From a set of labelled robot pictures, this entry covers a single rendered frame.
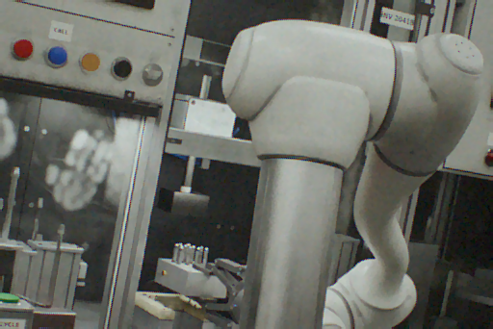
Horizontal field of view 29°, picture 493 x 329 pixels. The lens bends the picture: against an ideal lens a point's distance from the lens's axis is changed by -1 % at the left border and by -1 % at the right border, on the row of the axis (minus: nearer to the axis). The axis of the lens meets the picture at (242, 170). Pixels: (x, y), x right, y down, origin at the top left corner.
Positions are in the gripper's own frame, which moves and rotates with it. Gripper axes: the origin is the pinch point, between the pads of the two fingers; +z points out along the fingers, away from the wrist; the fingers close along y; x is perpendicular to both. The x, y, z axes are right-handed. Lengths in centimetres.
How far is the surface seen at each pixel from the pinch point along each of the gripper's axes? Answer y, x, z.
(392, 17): 59, -28, -8
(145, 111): 31.6, 26.5, -13.6
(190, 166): 21.5, 1.0, 11.7
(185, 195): 15.7, 2.2, 9.5
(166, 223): 6.0, -8.9, 34.5
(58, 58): 38, 43, -10
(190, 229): 5.2, -15.6, 34.5
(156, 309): -6.9, 7.1, 4.2
